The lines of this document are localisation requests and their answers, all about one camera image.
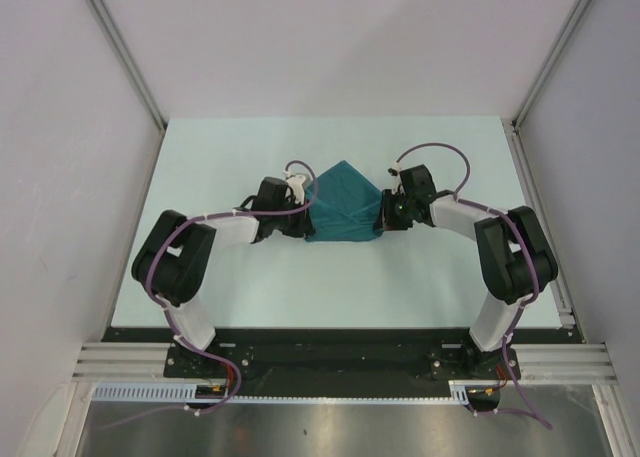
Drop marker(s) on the teal cloth napkin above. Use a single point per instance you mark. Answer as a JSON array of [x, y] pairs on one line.
[[347, 207]]

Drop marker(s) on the aluminium corner post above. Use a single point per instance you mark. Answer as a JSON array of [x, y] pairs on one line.
[[568, 29], [116, 41]]

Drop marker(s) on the white slotted cable duct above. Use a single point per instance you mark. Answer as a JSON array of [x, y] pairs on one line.
[[204, 395]]

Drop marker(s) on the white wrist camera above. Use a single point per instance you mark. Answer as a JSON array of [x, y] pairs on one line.
[[297, 184], [394, 171]]

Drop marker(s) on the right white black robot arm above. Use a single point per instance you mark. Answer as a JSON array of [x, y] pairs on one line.
[[515, 257]]

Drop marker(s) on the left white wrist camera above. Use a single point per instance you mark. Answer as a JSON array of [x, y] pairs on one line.
[[297, 184]]

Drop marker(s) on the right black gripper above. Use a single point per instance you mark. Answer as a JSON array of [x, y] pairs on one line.
[[387, 220]]

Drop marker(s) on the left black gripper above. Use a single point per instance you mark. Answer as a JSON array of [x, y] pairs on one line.
[[302, 228]]

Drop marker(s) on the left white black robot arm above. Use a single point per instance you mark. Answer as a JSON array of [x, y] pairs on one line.
[[172, 262]]

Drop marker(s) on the left aluminium corner post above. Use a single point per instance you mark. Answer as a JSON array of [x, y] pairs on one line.
[[116, 41]]

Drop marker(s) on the right aluminium corner post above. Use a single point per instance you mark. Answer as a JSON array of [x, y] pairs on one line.
[[568, 29]]

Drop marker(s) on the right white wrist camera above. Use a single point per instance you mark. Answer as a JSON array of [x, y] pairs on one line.
[[394, 171]]

